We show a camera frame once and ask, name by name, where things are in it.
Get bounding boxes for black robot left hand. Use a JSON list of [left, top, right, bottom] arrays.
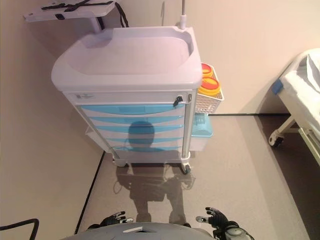
[[98, 211, 135, 227]]

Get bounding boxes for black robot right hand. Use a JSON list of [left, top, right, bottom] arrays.
[[195, 206, 230, 230]]

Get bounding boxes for blue handled white cart drawer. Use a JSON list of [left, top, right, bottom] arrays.
[[106, 146, 183, 161], [91, 124, 185, 137], [84, 115, 185, 127], [96, 135, 184, 149]]

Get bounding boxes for tall blue front cart drawer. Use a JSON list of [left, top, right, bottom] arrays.
[[79, 104, 185, 118]]

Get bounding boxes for grey robot torso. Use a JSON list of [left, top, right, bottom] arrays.
[[58, 222, 218, 240]]

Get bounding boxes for white waste bin blue lid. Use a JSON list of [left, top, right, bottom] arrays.
[[189, 113, 215, 152]]

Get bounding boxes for bed caster wheel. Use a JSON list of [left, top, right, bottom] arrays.
[[268, 132, 285, 148]]

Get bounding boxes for white mesh side basket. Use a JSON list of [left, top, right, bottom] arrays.
[[194, 63, 225, 116]]

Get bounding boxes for white medical cart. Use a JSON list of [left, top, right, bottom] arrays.
[[50, 26, 203, 175]]

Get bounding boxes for blue tape piece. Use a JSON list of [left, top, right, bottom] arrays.
[[272, 79, 285, 95]]

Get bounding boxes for white hospital bed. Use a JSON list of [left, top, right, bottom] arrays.
[[268, 48, 320, 163]]

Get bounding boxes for white metal IV pole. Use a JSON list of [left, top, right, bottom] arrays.
[[177, 0, 188, 31]]

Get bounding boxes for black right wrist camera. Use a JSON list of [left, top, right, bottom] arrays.
[[212, 228, 226, 240]]

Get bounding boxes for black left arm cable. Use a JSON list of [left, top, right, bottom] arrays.
[[0, 218, 41, 240]]

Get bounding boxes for black hanging cables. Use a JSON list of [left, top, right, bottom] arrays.
[[114, 2, 130, 29]]

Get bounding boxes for black strap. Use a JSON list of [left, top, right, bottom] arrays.
[[41, 0, 115, 12]]

